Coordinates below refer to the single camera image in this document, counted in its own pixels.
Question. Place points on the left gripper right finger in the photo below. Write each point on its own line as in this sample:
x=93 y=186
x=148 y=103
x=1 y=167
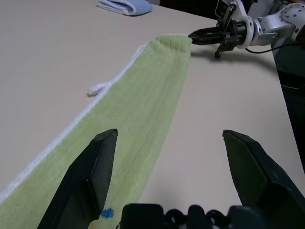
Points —
x=257 y=176

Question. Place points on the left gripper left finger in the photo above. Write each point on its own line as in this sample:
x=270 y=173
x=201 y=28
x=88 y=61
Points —
x=85 y=181

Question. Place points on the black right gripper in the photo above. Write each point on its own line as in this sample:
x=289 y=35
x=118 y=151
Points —
x=234 y=34

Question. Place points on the green towel white trim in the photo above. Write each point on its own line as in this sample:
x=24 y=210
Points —
x=143 y=107

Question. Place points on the folded light blue towel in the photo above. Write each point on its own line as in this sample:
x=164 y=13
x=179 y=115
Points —
x=126 y=6

